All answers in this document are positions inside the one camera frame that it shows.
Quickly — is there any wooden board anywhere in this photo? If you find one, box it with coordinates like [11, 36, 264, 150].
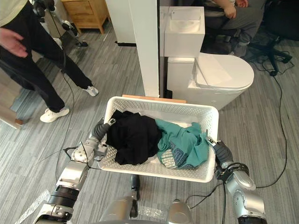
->
[122, 94, 188, 105]

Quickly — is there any person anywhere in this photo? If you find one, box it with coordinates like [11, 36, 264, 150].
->
[0, 0, 100, 124]
[205, 0, 266, 58]

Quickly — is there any black office chair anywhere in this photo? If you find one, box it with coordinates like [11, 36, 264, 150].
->
[248, 0, 299, 77]

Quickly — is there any wooden nightstand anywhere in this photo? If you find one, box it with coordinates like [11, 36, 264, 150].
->
[61, 0, 111, 35]

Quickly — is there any white perforated laundry basket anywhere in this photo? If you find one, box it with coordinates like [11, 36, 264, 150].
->
[97, 96, 220, 183]

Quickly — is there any teal green garment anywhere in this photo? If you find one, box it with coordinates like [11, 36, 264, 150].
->
[154, 118, 210, 170]

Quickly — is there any white cistern box with basin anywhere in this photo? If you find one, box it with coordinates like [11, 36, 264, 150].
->
[163, 6, 206, 58]

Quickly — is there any black handheld controller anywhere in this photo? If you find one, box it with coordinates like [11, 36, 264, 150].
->
[32, 0, 57, 17]

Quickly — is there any black floor cable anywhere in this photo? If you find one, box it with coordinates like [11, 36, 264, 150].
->
[40, 7, 77, 183]
[186, 183, 225, 210]
[255, 59, 295, 189]

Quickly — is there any white and black device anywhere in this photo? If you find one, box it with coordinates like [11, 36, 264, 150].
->
[61, 20, 89, 47]

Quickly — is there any white partition panel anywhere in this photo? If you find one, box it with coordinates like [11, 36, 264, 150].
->
[105, 0, 162, 98]

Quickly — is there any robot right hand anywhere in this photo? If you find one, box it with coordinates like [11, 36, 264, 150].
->
[205, 137, 235, 166]

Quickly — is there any beige wooden furniture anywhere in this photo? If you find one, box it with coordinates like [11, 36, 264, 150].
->
[0, 53, 26, 130]

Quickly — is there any clear bubble wrap sheet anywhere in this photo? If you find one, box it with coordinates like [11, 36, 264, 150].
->
[20, 189, 51, 223]
[138, 207, 164, 219]

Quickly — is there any small white bin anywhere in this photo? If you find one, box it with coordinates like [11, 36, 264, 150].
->
[166, 56, 196, 99]

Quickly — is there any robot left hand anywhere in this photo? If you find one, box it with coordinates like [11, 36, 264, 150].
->
[86, 118, 117, 162]

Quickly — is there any robot left silver leg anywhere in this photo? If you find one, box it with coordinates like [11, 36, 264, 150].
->
[99, 175, 141, 224]

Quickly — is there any robot silver leg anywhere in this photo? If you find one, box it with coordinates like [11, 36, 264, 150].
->
[99, 175, 141, 224]
[168, 198, 192, 224]

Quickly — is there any black garment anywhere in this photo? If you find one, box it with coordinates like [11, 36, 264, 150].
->
[105, 110, 164, 166]

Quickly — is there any robot right silver leg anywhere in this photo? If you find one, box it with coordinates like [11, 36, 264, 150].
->
[168, 198, 192, 224]

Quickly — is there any white toilet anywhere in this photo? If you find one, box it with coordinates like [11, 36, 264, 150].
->
[186, 52, 255, 112]

